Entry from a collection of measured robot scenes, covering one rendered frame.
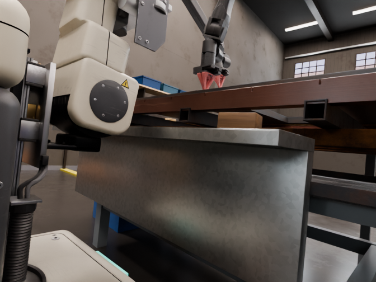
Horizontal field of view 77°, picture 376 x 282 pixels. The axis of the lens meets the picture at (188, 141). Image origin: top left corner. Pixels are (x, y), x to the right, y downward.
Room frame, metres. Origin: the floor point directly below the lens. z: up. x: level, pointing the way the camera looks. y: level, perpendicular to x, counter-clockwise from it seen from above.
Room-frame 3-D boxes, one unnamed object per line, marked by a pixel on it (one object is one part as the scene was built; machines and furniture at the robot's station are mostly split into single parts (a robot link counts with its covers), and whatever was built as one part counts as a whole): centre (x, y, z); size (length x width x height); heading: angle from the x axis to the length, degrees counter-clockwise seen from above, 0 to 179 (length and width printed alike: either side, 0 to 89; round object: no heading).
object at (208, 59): (0.96, -0.05, 0.98); 0.10 x 0.07 x 0.07; 45
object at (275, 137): (0.95, 0.23, 0.67); 1.30 x 0.20 x 0.03; 45
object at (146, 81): (5.02, 0.99, 1.87); 0.50 x 0.37 x 0.19; 138
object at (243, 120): (0.62, -0.13, 0.71); 0.10 x 0.06 x 0.05; 58
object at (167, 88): (5.44, 0.62, 1.86); 0.48 x 0.36 x 0.19; 138
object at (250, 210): (1.01, 0.18, 0.48); 1.30 x 0.04 x 0.35; 45
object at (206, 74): (0.97, -0.04, 0.90); 0.07 x 0.07 x 0.09; 45
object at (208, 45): (0.96, -0.05, 1.04); 0.07 x 0.06 x 0.07; 153
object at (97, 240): (1.43, 0.46, 0.34); 0.06 x 0.06 x 0.68; 45
